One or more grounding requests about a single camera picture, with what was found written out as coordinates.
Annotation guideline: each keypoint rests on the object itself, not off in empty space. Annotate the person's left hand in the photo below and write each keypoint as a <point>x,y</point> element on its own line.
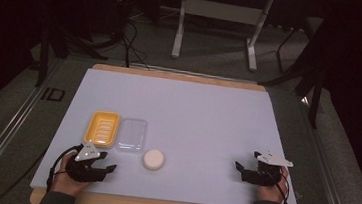
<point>67,183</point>

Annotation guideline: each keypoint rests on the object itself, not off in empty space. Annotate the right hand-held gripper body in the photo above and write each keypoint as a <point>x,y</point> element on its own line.
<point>267,174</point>

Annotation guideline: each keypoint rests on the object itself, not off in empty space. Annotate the pale table mat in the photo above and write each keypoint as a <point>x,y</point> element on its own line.
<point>201,117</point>

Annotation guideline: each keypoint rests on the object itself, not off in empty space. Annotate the aluminium floor rail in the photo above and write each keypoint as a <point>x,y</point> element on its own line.
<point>325,183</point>
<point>8,132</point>

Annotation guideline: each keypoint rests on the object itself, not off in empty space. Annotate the round white soap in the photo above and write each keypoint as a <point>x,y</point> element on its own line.
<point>153,159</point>

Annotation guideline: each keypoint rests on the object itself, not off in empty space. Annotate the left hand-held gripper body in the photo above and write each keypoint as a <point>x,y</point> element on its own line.
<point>86,173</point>

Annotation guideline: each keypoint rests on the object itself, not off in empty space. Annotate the white metal desk frame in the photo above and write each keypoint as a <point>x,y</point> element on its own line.
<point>223,11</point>

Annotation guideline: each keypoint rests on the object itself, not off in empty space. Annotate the clear plastic container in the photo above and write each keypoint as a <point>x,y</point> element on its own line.
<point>131,135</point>

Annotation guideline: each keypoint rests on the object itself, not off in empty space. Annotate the yellow soap dish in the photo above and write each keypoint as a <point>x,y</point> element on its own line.
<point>102,129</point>

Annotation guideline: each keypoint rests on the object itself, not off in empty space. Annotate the black tripod stand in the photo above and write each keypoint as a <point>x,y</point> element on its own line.
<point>48,45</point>
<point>315,95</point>

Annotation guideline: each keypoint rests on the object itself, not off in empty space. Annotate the black chair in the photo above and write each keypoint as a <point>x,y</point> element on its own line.
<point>286,45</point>

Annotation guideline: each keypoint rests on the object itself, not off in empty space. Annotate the person's right hand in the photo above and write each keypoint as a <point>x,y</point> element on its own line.
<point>272,192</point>

